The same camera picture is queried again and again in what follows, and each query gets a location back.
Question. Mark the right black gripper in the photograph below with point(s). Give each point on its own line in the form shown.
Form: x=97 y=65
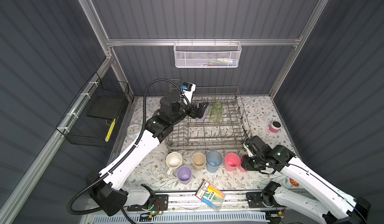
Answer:
x=246 y=165

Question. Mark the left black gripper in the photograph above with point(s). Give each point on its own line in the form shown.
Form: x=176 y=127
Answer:
x=199 y=111

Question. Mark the lilac cup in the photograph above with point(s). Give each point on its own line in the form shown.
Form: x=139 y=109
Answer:
x=203 y=117

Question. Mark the pink cup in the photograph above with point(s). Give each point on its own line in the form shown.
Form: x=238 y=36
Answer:
x=241 y=166
x=231 y=162

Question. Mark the green translucent cup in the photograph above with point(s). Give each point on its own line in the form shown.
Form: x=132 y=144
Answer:
x=216 y=112

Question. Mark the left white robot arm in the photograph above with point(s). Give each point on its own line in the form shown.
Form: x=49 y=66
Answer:
x=106 y=186

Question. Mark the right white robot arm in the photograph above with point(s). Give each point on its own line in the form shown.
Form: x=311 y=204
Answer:
x=330 y=205

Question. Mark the blue translucent cup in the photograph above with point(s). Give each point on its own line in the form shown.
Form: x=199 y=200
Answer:
x=214 y=160

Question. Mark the red round sticker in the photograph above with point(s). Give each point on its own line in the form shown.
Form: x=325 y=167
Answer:
x=294 y=183

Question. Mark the beige cup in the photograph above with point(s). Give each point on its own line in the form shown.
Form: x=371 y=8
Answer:
x=199 y=161

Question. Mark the highlighter marker pack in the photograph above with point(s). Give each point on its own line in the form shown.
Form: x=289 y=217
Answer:
x=210 y=195

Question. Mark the white ceramic mug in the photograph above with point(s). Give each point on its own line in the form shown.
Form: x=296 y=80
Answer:
x=173 y=161

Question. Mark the purple cup front row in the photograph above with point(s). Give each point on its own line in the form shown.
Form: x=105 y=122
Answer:
x=184 y=174

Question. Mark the floral table mat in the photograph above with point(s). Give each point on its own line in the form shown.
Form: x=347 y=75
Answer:
x=260 y=113

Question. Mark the yellow marker pen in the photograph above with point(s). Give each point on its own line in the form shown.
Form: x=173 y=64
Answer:
x=110 y=130

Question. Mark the grey wire dish rack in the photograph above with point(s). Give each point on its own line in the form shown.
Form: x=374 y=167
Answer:
x=228 y=134

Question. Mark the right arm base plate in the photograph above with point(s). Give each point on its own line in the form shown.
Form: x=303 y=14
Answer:
x=261 y=200

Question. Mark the pens in wall basket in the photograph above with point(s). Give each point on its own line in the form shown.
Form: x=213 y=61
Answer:
x=221 y=62

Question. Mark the white wire wall basket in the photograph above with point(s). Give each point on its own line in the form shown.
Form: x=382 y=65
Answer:
x=189 y=54

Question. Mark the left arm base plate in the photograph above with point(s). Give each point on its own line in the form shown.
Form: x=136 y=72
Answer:
x=154 y=203

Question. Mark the black wire side basket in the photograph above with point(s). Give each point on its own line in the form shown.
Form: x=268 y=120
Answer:
x=87 y=121

